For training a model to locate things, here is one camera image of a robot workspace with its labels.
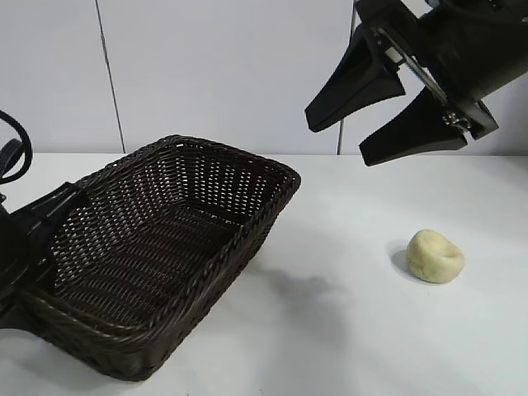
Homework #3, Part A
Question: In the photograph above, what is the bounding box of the dark brown wicker basket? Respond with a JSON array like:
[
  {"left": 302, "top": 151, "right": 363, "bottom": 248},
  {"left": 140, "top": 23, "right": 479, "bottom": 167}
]
[{"left": 7, "top": 134, "right": 302, "bottom": 383}]

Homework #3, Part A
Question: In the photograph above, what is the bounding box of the pale yellow egg yolk pastry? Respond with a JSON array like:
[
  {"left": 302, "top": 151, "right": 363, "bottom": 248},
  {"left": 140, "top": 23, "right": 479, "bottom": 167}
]
[{"left": 405, "top": 229, "right": 467, "bottom": 285}]

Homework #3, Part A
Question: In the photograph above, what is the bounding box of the black cable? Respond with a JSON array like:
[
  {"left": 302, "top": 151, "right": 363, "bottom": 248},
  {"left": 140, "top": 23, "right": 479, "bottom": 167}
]
[{"left": 0, "top": 110, "right": 34, "bottom": 185}]

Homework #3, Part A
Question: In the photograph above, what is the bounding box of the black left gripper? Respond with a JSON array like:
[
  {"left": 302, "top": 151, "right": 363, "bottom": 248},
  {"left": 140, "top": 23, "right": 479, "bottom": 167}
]
[{"left": 0, "top": 183, "right": 90, "bottom": 331}]

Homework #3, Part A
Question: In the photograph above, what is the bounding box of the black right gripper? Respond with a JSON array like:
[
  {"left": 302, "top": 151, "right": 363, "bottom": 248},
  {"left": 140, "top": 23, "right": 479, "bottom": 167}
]
[{"left": 304, "top": 0, "right": 528, "bottom": 167}]

